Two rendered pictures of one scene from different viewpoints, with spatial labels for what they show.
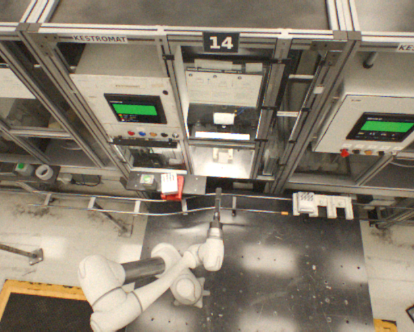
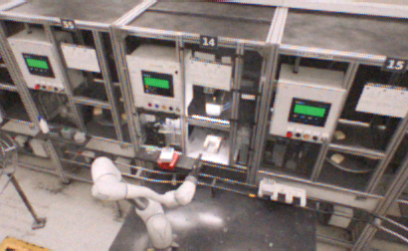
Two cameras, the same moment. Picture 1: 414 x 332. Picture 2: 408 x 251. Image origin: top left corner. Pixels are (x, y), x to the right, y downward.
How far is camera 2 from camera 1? 1.08 m
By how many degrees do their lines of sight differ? 24
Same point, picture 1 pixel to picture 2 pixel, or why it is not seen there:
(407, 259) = not seen: outside the picture
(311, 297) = not seen: outside the picture
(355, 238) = (309, 229)
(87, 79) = (134, 59)
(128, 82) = (156, 63)
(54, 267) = (51, 234)
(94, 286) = (102, 168)
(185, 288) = (159, 223)
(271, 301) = not seen: outside the picture
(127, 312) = (117, 187)
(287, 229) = (254, 213)
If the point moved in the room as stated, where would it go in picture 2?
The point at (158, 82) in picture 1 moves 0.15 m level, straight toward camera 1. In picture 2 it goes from (173, 64) to (174, 75)
